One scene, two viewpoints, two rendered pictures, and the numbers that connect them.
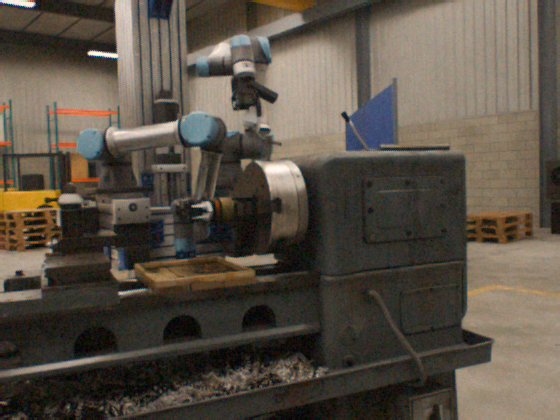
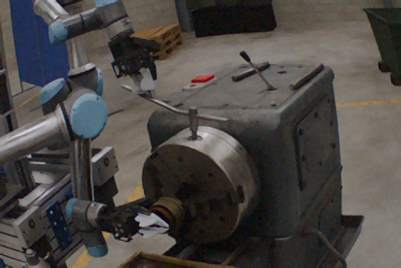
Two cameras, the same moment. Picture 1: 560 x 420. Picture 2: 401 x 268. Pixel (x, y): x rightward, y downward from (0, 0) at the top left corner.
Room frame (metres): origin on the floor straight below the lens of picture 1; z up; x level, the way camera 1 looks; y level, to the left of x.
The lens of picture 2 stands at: (0.52, 0.75, 1.73)
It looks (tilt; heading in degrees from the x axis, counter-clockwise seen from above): 19 degrees down; 330
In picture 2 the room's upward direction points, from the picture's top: 11 degrees counter-clockwise
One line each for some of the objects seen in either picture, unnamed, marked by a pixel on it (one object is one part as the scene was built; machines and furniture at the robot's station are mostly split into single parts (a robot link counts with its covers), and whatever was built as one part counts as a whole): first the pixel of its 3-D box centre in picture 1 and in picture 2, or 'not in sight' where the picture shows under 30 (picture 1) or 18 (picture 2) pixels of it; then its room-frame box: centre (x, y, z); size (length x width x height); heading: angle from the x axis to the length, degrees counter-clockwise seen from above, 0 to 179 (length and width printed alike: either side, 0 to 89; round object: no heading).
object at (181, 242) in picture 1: (186, 235); (92, 237); (1.97, 0.35, 0.98); 0.11 x 0.08 x 0.11; 167
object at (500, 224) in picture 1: (495, 226); (150, 44); (9.23, -3.74, 0.22); 1.25 x 0.86 x 0.44; 132
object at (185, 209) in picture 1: (191, 210); (119, 222); (1.80, 0.30, 1.08); 0.12 x 0.09 x 0.08; 24
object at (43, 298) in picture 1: (58, 283); not in sight; (1.53, 0.65, 0.90); 0.47 x 0.30 x 0.06; 24
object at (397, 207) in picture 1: (366, 206); (258, 140); (1.98, -0.32, 1.06); 0.59 x 0.48 x 0.39; 114
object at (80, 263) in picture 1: (74, 262); not in sight; (1.57, 0.61, 0.95); 0.43 x 0.17 x 0.05; 24
